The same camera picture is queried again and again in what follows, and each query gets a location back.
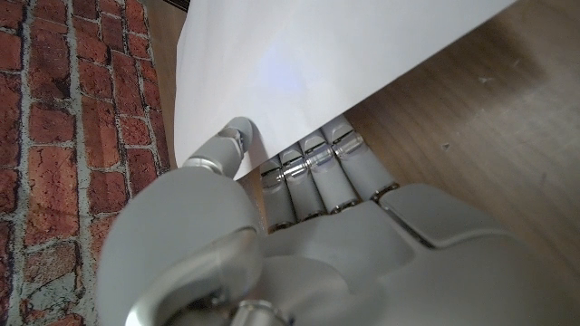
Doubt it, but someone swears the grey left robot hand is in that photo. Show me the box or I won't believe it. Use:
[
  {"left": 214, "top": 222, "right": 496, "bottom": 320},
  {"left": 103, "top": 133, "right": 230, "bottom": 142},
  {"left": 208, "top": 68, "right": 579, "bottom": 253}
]
[{"left": 96, "top": 115, "right": 580, "bottom": 326}]

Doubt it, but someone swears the white paper file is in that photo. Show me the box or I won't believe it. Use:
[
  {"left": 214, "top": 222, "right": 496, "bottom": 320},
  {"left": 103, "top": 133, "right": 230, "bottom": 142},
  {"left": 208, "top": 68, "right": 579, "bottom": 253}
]
[{"left": 173, "top": 0, "right": 517, "bottom": 181}]

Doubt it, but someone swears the red brick printed backdrop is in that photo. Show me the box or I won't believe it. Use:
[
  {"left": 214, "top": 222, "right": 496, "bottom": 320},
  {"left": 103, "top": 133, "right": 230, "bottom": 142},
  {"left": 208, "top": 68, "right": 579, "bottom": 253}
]
[{"left": 0, "top": 0, "right": 172, "bottom": 326}]

